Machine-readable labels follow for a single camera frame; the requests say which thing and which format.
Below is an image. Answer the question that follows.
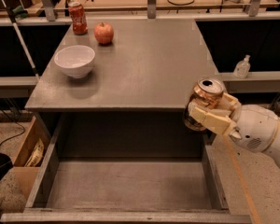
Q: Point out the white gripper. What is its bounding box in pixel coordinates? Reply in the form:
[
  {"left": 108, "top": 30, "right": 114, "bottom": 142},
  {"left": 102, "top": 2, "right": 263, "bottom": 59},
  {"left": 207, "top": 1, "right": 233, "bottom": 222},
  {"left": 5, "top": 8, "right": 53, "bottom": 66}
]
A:
[{"left": 190, "top": 92, "right": 279, "bottom": 152}]

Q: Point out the orange soda can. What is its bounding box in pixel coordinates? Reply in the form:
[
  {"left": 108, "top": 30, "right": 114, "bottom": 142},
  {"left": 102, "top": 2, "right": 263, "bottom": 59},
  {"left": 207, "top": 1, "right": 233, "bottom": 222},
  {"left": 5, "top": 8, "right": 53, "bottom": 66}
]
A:
[{"left": 183, "top": 77, "right": 225, "bottom": 132}]

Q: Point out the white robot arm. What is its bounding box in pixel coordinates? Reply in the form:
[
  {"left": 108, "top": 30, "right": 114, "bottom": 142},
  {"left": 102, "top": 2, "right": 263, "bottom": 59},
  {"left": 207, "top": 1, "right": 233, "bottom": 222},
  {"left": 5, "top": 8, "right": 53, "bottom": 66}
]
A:
[{"left": 187, "top": 93, "right": 280, "bottom": 169}]

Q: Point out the grey cabinet with top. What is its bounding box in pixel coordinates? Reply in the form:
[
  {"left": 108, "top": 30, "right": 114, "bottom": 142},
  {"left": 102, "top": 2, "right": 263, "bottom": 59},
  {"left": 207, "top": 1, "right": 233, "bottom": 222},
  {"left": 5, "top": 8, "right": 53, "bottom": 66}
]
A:
[{"left": 26, "top": 19, "right": 217, "bottom": 149}]

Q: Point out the open grey top drawer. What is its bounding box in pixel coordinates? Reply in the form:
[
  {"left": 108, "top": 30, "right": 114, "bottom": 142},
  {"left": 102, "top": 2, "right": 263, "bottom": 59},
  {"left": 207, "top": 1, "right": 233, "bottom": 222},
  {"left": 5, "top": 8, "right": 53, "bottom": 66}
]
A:
[{"left": 1, "top": 112, "right": 252, "bottom": 224}]

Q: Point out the red soda can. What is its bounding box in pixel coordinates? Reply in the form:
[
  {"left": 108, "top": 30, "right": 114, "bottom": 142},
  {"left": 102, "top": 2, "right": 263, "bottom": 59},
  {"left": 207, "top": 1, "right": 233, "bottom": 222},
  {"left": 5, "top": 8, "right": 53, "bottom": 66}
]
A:
[{"left": 68, "top": 2, "right": 88, "bottom": 35}]

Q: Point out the clear sanitizer bottle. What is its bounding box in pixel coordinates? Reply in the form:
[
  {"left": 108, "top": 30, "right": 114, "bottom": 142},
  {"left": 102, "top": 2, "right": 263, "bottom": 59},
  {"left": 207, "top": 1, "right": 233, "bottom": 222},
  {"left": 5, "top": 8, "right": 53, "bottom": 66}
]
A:
[{"left": 233, "top": 55, "right": 250, "bottom": 78}]

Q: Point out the red apple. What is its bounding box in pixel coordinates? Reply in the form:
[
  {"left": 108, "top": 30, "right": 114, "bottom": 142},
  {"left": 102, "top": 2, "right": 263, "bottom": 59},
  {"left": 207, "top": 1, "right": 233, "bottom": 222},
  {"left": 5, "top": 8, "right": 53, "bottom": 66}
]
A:
[{"left": 93, "top": 22, "right": 114, "bottom": 45}]

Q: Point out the white bowl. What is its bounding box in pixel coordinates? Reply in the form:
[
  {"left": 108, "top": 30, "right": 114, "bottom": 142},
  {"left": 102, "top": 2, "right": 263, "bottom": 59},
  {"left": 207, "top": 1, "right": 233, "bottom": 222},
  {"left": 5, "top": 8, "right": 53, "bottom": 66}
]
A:
[{"left": 54, "top": 45, "right": 95, "bottom": 78}]

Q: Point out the snack bag in box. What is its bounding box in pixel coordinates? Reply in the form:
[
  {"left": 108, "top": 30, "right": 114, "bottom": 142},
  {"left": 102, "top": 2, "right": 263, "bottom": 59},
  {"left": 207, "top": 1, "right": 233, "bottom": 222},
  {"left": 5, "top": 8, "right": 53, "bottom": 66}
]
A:
[{"left": 25, "top": 139, "right": 45, "bottom": 167}]

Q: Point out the wooden box on floor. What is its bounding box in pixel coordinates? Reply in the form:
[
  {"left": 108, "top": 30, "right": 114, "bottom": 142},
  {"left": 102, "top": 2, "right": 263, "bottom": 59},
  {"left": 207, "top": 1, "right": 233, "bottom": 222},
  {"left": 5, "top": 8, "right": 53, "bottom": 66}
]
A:
[{"left": 13, "top": 118, "right": 50, "bottom": 199}]

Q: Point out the white pole with black grip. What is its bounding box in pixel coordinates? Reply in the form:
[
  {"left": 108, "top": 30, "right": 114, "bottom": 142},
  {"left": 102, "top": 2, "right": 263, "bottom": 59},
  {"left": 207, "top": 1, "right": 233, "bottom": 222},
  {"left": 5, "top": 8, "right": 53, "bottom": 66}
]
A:
[{"left": 1, "top": 0, "right": 40, "bottom": 82}]

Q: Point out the black floor cable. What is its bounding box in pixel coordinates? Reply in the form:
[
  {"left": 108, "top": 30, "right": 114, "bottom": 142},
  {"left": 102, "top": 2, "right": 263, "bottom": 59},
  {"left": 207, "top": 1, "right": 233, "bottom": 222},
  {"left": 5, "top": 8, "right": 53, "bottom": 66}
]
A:
[{"left": 0, "top": 109, "right": 27, "bottom": 154}]

